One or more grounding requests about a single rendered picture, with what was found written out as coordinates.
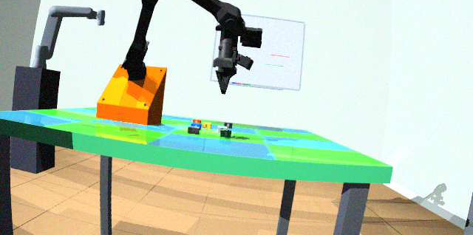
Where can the green block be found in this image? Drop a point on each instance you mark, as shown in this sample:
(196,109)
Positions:
(225,133)

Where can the yellow block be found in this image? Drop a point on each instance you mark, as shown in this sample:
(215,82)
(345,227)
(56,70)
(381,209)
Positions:
(206,126)

